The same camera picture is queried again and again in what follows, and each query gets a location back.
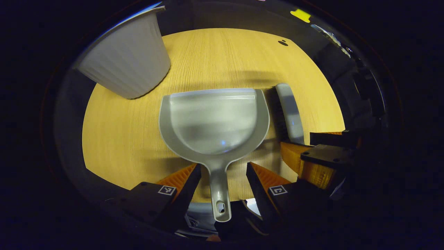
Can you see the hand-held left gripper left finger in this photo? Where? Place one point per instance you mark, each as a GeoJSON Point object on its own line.
{"type": "Point", "coordinates": [187, 194]}

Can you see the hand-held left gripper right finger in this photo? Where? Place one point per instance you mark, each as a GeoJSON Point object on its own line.
{"type": "Point", "coordinates": [260, 194]}

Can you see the white ribbed garbage bin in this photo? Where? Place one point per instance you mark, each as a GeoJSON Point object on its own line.
{"type": "Point", "coordinates": [128, 59]}

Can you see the grey plastic dustpan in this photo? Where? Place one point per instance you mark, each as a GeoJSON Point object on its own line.
{"type": "Point", "coordinates": [215, 121]}

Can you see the small grey broom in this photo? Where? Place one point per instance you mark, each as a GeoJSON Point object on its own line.
{"type": "Point", "coordinates": [291, 111]}

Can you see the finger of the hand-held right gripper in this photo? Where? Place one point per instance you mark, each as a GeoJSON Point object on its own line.
{"type": "Point", "coordinates": [333, 139]}
{"type": "Point", "coordinates": [326, 156]}

